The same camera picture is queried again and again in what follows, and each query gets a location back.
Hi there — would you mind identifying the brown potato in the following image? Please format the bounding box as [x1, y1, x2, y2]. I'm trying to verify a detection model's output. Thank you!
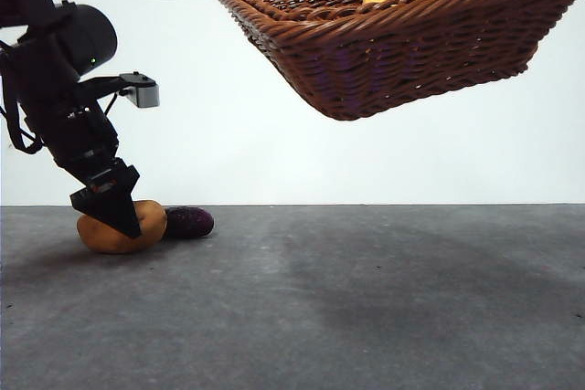
[76, 199, 168, 255]

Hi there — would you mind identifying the purple eggplant with green stem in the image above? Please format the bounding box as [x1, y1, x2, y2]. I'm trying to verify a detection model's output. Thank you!
[164, 206, 215, 240]

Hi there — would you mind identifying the brown woven wicker basket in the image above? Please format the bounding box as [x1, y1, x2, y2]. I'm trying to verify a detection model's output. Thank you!
[198, 0, 585, 121]

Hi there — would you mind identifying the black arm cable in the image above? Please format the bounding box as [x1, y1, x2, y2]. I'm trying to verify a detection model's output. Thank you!
[0, 40, 45, 154]

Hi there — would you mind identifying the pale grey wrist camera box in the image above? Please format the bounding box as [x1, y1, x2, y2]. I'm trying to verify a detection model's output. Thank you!
[118, 70, 161, 109]

